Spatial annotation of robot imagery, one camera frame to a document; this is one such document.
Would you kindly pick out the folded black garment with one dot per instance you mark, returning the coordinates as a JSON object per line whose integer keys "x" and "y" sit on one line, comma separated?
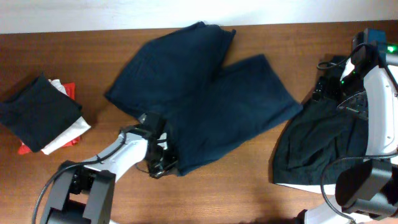
{"x": 38, "y": 113}

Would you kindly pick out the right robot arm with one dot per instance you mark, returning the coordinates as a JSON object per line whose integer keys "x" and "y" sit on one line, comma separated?
{"x": 368, "y": 191}

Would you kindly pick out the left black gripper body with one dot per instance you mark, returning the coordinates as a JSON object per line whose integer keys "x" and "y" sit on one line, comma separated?
{"x": 165, "y": 157}

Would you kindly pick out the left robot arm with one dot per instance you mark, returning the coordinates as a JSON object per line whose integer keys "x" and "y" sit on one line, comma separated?
{"x": 82, "y": 192}

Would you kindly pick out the dark garment pile right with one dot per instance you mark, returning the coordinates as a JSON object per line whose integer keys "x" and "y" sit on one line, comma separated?
{"x": 317, "y": 146}

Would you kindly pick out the folded red garment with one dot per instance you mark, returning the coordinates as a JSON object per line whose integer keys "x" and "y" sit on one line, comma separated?
{"x": 70, "y": 91}

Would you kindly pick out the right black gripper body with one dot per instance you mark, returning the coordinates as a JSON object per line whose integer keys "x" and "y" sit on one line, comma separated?
{"x": 334, "y": 88}

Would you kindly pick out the navy blue shorts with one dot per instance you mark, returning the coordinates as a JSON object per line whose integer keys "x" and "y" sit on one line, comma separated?
{"x": 209, "y": 109}

